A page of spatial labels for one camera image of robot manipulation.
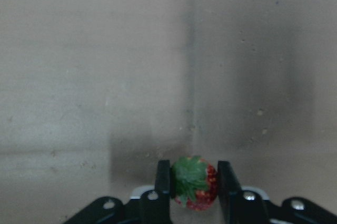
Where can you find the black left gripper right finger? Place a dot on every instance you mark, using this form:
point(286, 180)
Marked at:
point(240, 204)

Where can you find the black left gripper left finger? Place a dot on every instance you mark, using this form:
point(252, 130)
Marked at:
point(155, 203)

